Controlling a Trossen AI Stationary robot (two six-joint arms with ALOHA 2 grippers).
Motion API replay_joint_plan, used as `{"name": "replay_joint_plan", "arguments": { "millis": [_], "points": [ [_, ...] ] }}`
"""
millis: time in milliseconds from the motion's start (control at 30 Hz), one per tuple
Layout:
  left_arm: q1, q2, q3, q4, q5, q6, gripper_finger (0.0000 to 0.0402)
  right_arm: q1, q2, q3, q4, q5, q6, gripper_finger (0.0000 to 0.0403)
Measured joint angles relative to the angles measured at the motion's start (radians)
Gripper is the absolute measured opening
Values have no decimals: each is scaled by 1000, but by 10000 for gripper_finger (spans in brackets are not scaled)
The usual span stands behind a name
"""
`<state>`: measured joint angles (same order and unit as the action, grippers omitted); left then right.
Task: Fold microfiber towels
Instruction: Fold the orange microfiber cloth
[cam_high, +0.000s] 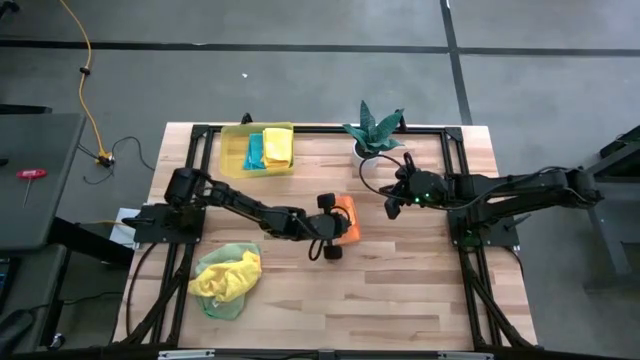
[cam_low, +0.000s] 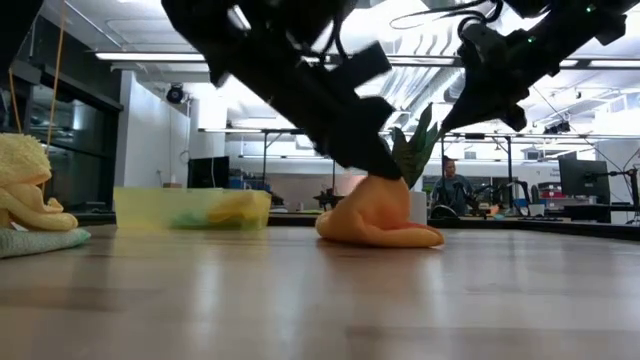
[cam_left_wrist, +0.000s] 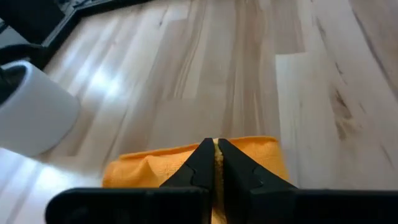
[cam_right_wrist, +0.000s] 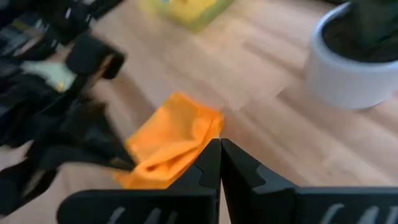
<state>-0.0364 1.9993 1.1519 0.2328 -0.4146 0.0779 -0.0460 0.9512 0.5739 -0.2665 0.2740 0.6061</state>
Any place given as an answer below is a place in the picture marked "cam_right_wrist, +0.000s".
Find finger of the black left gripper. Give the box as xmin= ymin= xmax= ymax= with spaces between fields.
xmin=39 ymin=129 xmax=138 ymax=172
xmin=92 ymin=101 xmax=132 ymax=157

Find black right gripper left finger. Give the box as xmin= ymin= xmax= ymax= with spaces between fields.
xmin=57 ymin=138 xmax=223 ymax=224

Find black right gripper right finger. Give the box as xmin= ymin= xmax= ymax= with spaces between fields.
xmin=220 ymin=138 xmax=398 ymax=224

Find orange microfiber towel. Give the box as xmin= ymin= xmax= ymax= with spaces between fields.
xmin=114 ymin=91 xmax=225 ymax=190

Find yellow microfiber towel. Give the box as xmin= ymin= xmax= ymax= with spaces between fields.
xmin=161 ymin=0 xmax=220 ymax=23

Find white round plant pot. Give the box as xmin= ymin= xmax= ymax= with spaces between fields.
xmin=303 ymin=1 xmax=398 ymax=111

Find yellow translucent plastic bin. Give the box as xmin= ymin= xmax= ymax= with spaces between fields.
xmin=138 ymin=0 xmax=234 ymax=32

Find green snake plant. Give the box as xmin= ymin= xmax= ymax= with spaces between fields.
xmin=322 ymin=0 xmax=398 ymax=64

